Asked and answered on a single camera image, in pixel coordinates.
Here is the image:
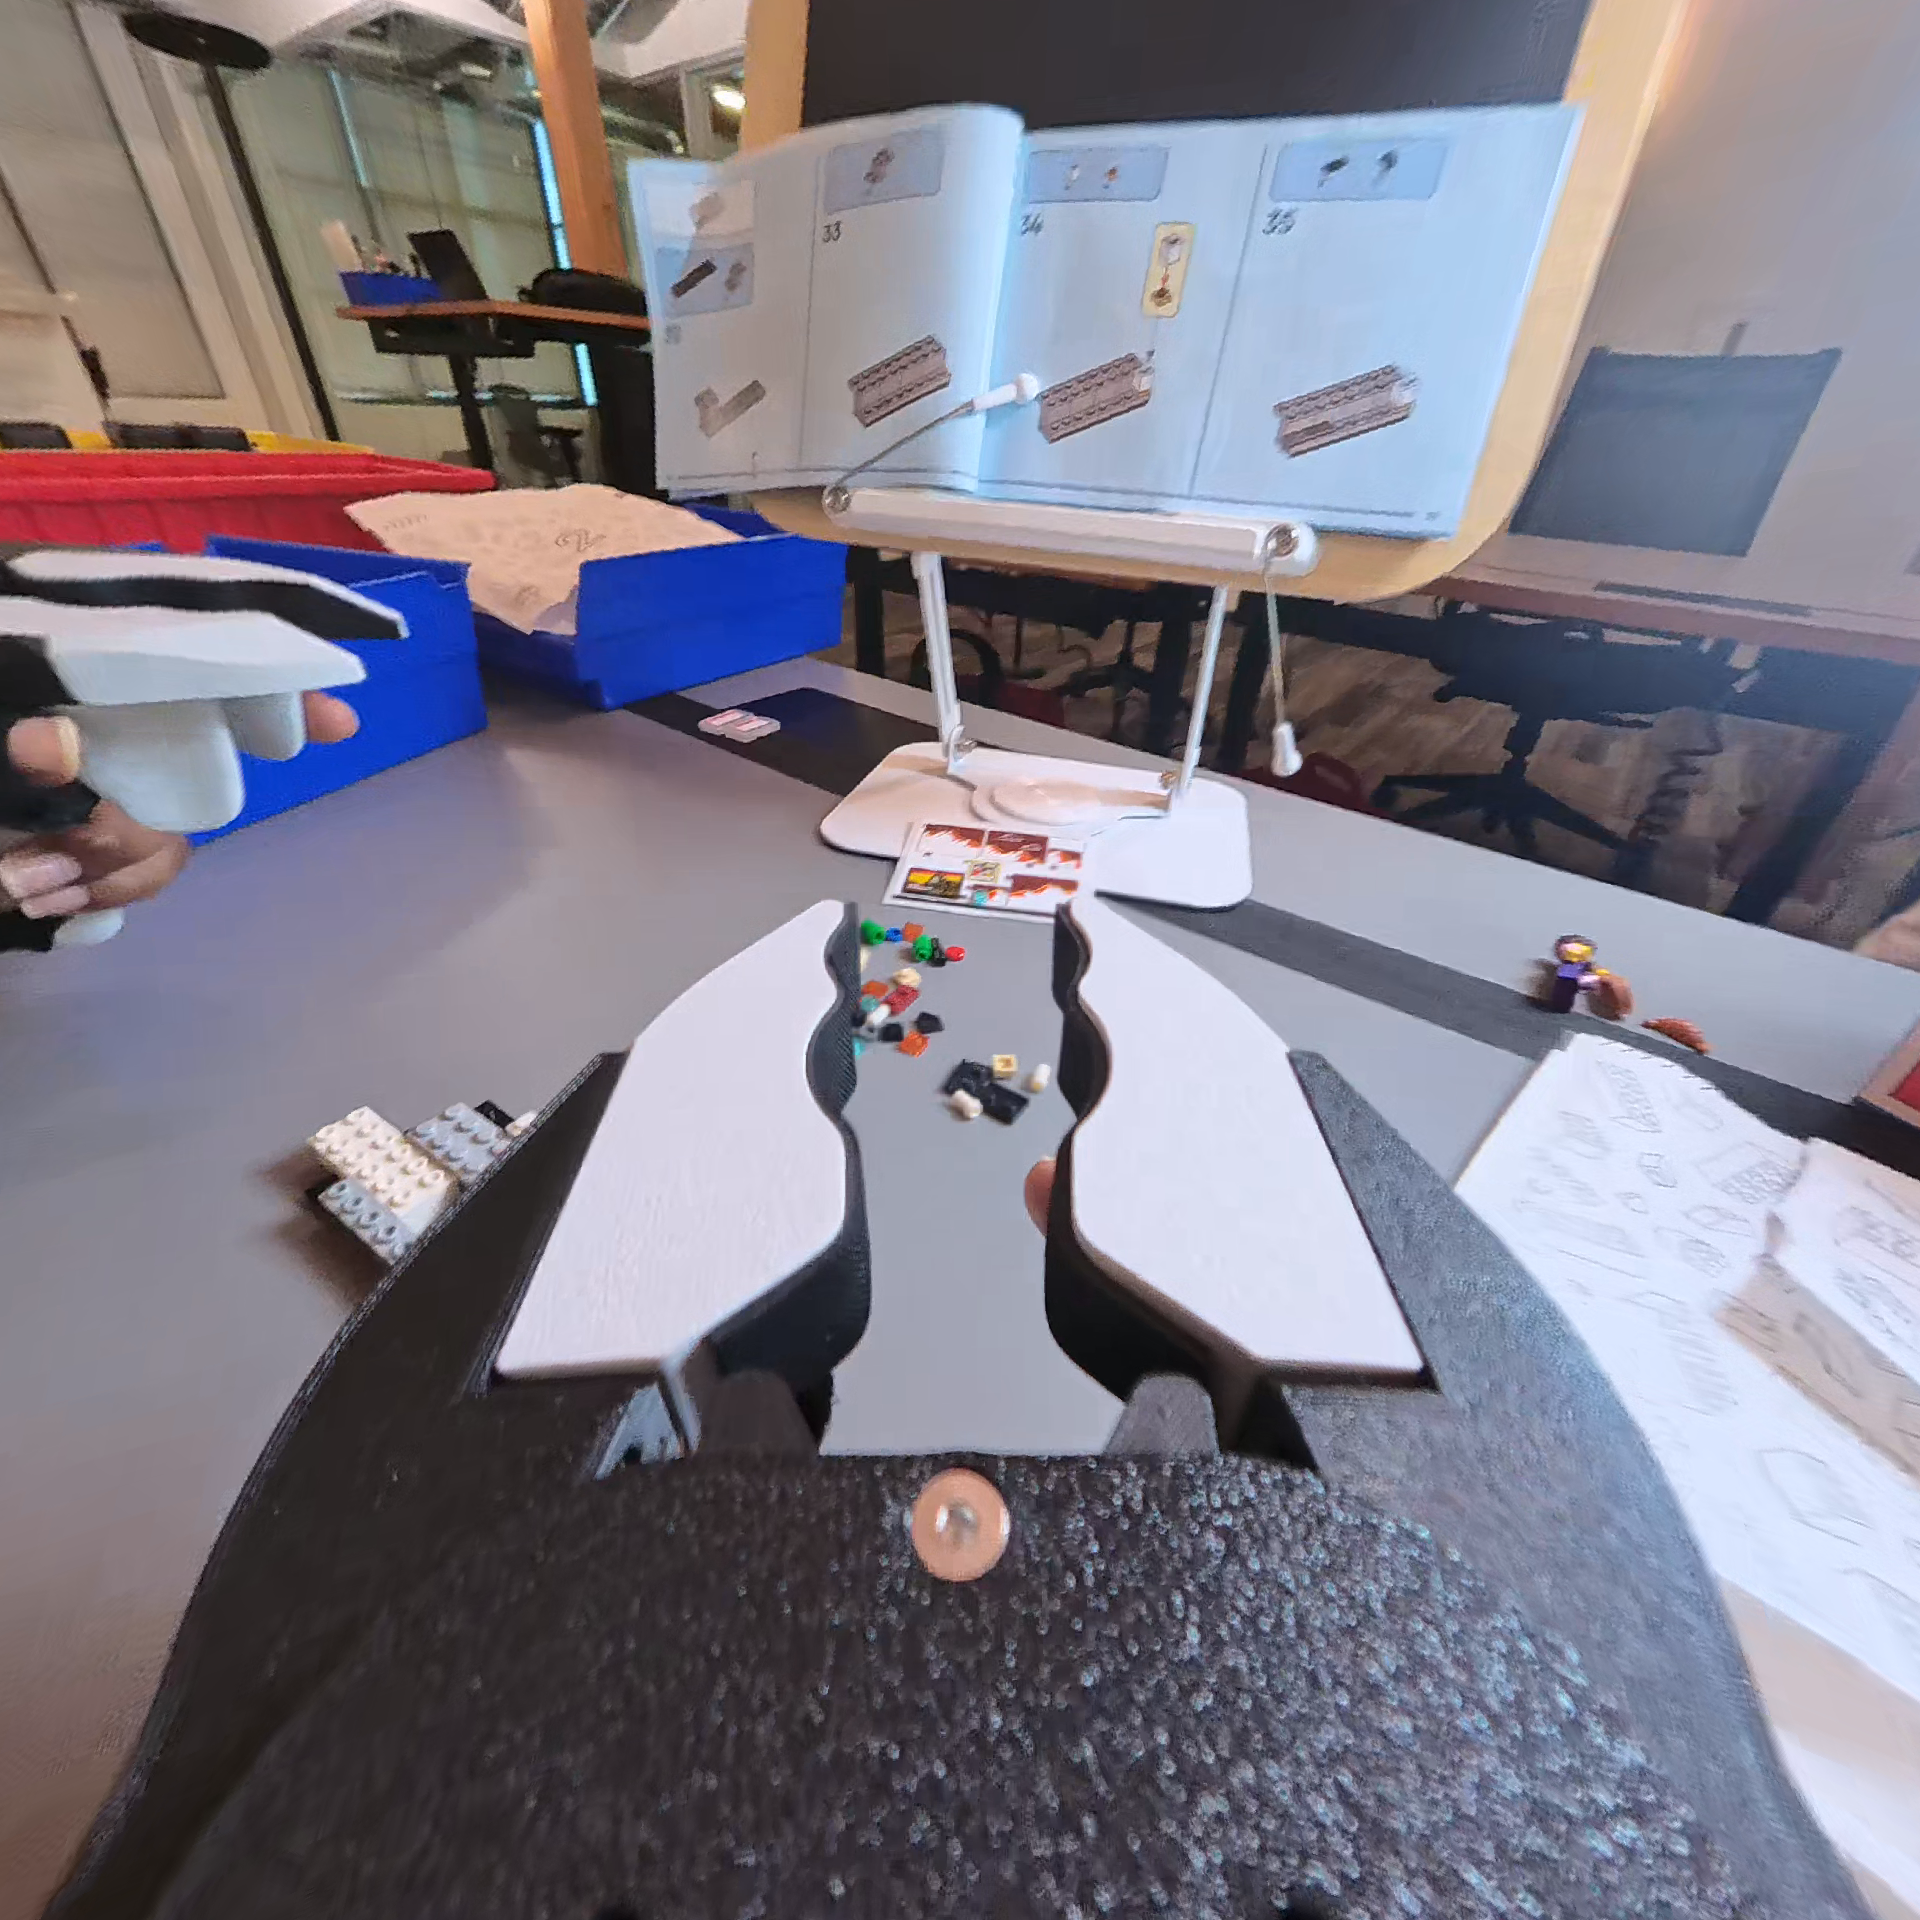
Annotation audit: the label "pile of small lego pieces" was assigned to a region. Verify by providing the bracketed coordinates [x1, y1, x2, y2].
[853, 917, 968, 1058]

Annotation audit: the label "black floor lamp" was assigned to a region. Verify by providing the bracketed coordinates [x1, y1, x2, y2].
[118, 9, 323, 436]

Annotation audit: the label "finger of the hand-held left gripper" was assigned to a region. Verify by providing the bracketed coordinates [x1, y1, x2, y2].
[41, 602, 372, 710]
[0, 547, 412, 645]

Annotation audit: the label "sticker sheet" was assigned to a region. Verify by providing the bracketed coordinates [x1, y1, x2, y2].
[886, 818, 1091, 913]

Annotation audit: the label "grey lego model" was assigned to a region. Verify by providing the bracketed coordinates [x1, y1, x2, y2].
[307, 1101, 540, 1265]

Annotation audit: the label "white printed paper bag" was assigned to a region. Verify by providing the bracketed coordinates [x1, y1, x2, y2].
[345, 484, 744, 637]
[1456, 1032, 1920, 1920]

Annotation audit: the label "purple lego minifigure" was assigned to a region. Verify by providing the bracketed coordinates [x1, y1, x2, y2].
[1534, 931, 1629, 1020]

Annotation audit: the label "black monitor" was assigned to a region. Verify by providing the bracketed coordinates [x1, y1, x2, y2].
[1507, 347, 1846, 558]

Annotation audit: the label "white book stand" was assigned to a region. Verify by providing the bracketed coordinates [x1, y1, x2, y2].
[820, 370, 1322, 909]

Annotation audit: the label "blue storage bin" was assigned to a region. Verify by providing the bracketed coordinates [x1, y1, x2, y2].
[150, 533, 489, 840]
[473, 501, 849, 710]

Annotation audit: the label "red storage bin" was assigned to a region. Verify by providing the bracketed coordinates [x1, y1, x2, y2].
[0, 451, 497, 555]

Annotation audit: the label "lego instruction booklet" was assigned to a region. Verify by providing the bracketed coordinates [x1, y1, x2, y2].
[629, 103, 1588, 542]

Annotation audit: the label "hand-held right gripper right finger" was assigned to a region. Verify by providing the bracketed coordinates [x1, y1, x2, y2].
[1040, 897, 1428, 1455]

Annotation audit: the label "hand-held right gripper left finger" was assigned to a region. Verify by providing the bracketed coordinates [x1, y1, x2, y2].
[493, 898, 878, 1455]

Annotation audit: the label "black office chair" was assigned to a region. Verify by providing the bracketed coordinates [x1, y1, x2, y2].
[1380, 601, 1774, 858]

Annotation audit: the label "person's left hand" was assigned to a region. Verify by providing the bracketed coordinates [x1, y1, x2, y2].
[0, 685, 366, 920]

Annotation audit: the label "black and tan lego cluster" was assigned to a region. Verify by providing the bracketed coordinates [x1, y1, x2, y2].
[940, 1054, 1052, 1125]

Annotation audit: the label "black storage bins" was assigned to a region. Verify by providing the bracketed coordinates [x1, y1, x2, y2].
[0, 423, 250, 453]

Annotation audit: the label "wooden standing desk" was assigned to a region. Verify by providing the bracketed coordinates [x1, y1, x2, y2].
[338, 295, 654, 480]

